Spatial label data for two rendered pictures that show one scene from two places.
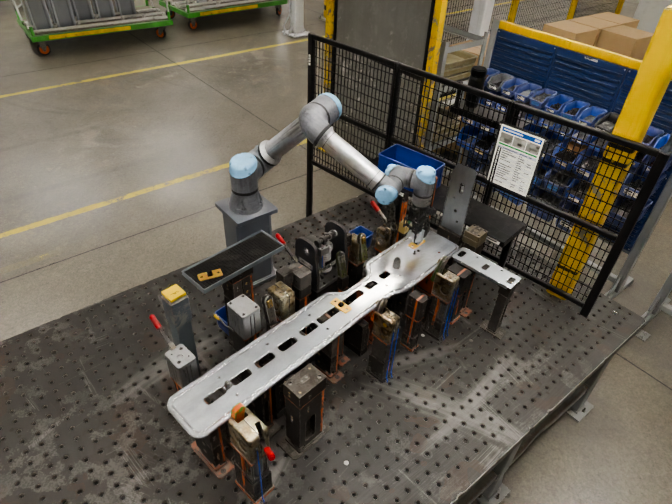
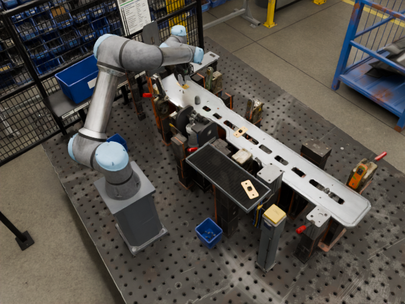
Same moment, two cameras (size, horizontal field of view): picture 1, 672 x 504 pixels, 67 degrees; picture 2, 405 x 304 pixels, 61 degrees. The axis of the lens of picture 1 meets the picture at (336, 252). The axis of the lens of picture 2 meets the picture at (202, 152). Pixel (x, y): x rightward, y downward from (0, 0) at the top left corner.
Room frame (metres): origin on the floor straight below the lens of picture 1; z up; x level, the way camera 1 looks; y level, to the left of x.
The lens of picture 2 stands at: (1.37, 1.24, 2.31)
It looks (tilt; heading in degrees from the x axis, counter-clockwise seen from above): 49 degrees down; 280
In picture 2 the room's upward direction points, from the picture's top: 5 degrees counter-clockwise
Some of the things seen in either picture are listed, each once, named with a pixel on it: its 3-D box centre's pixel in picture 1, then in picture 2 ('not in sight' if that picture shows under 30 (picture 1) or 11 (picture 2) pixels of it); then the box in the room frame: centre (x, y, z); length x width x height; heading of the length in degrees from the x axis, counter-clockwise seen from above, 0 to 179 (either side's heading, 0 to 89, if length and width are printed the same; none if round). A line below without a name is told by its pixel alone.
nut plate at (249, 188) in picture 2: (209, 273); (249, 188); (1.33, 0.44, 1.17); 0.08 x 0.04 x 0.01; 118
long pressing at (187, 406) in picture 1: (338, 310); (244, 133); (1.36, -0.02, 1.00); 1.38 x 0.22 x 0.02; 138
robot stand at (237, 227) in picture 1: (249, 240); (133, 209); (1.88, 0.41, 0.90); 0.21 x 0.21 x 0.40; 41
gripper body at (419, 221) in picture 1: (417, 216); (183, 64); (1.70, -0.32, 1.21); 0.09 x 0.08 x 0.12; 138
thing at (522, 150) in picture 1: (514, 160); (133, 8); (2.07, -0.79, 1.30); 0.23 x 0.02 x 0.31; 48
